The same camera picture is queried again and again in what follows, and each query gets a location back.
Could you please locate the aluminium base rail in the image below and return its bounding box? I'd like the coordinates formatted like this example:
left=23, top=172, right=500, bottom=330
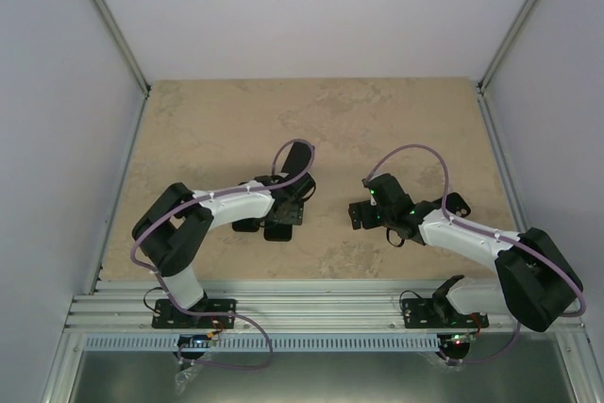
left=65, top=277, right=586, bottom=333

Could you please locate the black phone case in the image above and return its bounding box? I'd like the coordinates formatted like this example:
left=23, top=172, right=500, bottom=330
left=432, top=193, right=471, bottom=218

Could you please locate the aluminium frame post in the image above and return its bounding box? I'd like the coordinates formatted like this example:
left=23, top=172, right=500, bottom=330
left=477, top=0, right=542, bottom=95
left=91, top=0, right=150, bottom=96

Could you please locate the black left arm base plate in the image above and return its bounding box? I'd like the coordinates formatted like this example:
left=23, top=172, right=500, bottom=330
left=150, top=297, right=237, bottom=329

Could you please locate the grey slotted cable duct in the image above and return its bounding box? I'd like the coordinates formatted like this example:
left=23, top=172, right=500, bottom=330
left=85, top=333, right=441, bottom=353

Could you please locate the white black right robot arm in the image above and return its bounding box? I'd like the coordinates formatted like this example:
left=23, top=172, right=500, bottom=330
left=348, top=174, right=583, bottom=332

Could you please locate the aluminium frame post left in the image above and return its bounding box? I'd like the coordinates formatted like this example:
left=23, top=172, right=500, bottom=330
left=91, top=0, right=150, bottom=96

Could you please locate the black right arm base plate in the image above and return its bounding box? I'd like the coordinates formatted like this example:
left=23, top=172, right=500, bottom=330
left=399, top=293, right=490, bottom=329

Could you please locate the aluminium side rail right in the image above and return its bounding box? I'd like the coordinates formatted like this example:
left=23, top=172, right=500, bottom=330
left=474, top=82, right=531, bottom=231

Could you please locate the white-edged black phone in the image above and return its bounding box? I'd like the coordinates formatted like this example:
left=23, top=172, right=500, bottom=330
left=277, top=141, right=314, bottom=179

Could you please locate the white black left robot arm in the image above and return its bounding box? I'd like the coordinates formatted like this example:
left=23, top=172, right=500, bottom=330
left=132, top=174, right=316, bottom=327

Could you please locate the aluminium frame post right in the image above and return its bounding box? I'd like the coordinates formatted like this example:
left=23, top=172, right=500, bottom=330
left=477, top=0, right=542, bottom=95

